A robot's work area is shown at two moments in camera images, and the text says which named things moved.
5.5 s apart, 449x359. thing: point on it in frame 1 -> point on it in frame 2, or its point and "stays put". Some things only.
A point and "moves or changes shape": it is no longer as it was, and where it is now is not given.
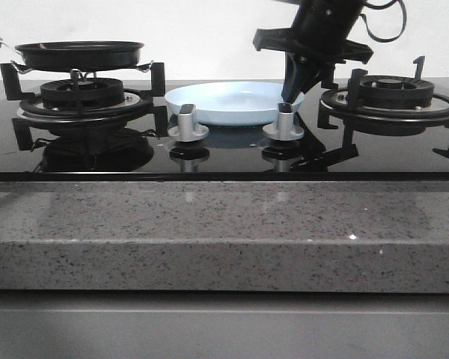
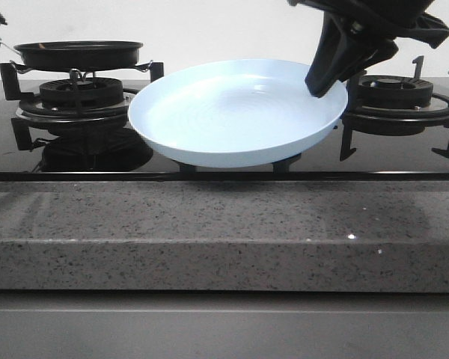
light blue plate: (231, 103) moves or changes shape
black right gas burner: (394, 92) stays put
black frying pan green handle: (79, 55) stays put
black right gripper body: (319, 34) -> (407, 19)
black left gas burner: (81, 93) stays put
